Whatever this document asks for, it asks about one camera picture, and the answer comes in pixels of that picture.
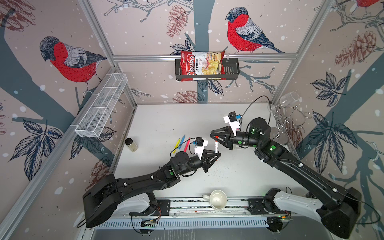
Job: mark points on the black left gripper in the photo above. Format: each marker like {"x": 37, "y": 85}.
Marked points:
{"x": 205, "y": 160}

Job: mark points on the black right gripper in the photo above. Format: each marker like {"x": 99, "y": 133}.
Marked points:
{"x": 228, "y": 138}

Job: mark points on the white marker pen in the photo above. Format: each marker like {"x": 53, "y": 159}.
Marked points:
{"x": 216, "y": 147}

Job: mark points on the pink highlighter pen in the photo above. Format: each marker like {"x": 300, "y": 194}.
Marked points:
{"x": 187, "y": 145}

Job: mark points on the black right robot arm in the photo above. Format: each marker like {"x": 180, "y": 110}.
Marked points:
{"x": 334, "y": 206}

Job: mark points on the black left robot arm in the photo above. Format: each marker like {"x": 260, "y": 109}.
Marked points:
{"x": 102, "y": 199}

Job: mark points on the blue highlighter pen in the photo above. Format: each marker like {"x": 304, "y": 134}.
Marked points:
{"x": 181, "y": 142}

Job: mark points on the yellow highlighter pen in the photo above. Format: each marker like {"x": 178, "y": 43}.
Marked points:
{"x": 176, "y": 146}

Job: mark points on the white ceramic cup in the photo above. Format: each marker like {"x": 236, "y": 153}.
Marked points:
{"x": 217, "y": 199}

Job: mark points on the chrome glass holder stand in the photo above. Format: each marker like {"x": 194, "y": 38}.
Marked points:
{"x": 289, "y": 125}

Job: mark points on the red cassava chips bag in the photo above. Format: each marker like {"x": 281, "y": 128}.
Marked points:
{"x": 195, "y": 64}

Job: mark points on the clear wine glass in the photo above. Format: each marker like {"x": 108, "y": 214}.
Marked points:
{"x": 286, "y": 100}

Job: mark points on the small glass spice jar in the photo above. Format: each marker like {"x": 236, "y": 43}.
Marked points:
{"x": 129, "y": 142}

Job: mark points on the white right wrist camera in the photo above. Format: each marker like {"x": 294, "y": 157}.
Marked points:
{"x": 234, "y": 121}

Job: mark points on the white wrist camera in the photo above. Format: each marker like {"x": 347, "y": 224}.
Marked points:
{"x": 200, "y": 144}
{"x": 234, "y": 121}

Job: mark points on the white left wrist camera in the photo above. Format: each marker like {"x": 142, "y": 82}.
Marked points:
{"x": 200, "y": 144}

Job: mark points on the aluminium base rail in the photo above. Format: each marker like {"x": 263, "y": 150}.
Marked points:
{"x": 196, "y": 213}

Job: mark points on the black wire wall basket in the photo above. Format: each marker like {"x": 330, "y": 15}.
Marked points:
{"x": 228, "y": 69}

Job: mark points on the white mesh wall shelf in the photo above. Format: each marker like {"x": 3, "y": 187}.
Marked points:
{"x": 99, "y": 112}

